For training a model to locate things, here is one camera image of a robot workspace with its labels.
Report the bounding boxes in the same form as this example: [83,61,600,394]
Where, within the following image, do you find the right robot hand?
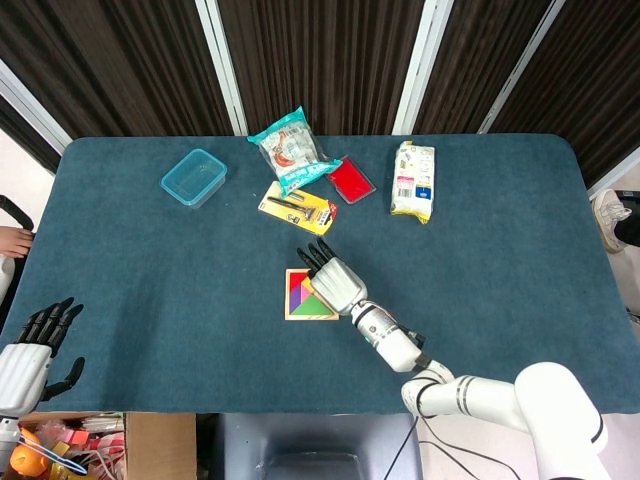
[296,238,370,317]

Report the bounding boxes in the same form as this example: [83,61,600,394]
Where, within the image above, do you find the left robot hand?
[0,297,86,417]

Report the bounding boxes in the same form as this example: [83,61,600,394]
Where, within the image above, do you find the green wooden tangram triangle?
[291,293,334,317]

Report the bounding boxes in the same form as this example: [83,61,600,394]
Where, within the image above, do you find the wooden tangram tray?
[284,268,340,322]

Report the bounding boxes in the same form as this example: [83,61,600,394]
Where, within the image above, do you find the bystander bare hand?
[0,225,35,259]

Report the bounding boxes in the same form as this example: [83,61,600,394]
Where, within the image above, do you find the yellow razor blister pack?
[257,180,339,237]

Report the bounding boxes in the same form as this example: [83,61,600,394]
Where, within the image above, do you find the orange round toy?
[8,428,52,477]

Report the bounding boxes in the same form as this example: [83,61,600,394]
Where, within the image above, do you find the red flat case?
[325,156,377,205]

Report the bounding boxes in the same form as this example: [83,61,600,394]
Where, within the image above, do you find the white yellow food packet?
[390,140,436,225]

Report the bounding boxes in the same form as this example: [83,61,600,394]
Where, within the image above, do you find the teal snack bag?
[246,105,344,199]

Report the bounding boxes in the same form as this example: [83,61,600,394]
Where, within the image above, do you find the cardboard box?
[17,411,198,480]

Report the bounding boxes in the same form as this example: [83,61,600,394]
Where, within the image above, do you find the black chair armrest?
[0,195,35,232]

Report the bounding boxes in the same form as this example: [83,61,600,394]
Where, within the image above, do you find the teal table cloth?
[0,133,640,416]

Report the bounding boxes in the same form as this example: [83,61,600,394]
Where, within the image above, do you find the clear container blue lid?
[159,148,229,210]

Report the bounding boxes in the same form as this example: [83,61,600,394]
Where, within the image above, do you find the brown pleated screen panel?
[413,0,554,135]
[488,0,640,187]
[0,0,237,174]
[217,0,427,136]

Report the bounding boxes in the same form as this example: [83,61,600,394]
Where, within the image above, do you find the beige sneaker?
[592,188,634,254]

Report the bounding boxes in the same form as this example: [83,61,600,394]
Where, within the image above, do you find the black cable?
[383,382,534,480]

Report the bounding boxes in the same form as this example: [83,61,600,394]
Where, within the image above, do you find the white screen frame post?
[194,0,249,137]
[392,0,454,136]
[0,58,72,152]
[586,153,640,197]
[477,0,567,135]

